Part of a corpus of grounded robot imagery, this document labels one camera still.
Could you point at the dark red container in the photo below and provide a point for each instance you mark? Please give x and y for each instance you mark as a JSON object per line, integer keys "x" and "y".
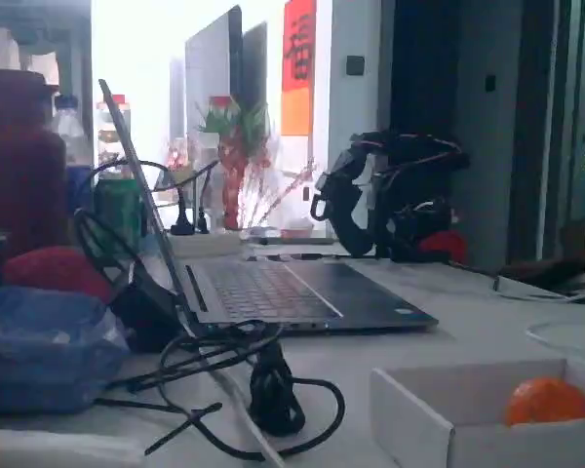
{"x": 19, "y": 170}

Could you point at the red mesh bag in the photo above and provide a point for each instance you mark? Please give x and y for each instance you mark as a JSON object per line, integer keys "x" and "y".
{"x": 53, "y": 270}

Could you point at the red blossom twigs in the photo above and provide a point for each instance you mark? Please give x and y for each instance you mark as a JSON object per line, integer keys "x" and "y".
{"x": 283, "y": 195}

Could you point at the white cardboard box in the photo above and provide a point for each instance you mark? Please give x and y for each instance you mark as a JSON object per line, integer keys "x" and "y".
{"x": 409, "y": 419}

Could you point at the green plant red vase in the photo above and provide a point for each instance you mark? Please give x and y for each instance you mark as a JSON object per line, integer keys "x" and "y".
{"x": 231, "y": 170}

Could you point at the white power strip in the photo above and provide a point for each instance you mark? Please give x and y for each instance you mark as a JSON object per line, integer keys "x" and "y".
{"x": 205, "y": 246}

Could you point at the black leader arm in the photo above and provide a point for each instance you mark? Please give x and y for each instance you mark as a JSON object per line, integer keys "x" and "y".
{"x": 351, "y": 214}

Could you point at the clear bottle blue cap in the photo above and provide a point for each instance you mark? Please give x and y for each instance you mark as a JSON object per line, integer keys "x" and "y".
{"x": 70, "y": 131}

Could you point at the dark brown chair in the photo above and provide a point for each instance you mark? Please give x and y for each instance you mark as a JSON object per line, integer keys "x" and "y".
{"x": 541, "y": 273}

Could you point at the small black wall switch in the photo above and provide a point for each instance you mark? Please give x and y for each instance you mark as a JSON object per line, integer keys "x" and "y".
{"x": 490, "y": 83}

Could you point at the grey open laptop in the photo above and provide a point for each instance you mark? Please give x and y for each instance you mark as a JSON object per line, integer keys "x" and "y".
{"x": 273, "y": 292}

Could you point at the green can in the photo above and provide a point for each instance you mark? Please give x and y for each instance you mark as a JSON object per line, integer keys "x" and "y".
{"x": 117, "y": 214}

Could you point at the small black power adapter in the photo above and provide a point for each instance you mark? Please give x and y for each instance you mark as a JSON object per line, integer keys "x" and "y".
{"x": 146, "y": 312}

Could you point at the wet wipes plastic pack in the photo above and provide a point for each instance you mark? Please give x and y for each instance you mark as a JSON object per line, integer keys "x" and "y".
{"x": 44, "y": 351}

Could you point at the red orange wall poster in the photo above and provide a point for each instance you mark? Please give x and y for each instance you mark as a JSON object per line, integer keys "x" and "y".
{"x": 297, "y": 112}

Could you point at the orange fruit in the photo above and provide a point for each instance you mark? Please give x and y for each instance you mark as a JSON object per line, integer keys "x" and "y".
{"x": 548, "y": 401}

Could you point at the jar with red lid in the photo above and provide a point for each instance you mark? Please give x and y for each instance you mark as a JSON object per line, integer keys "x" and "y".
{"x": 106, "y": 131}

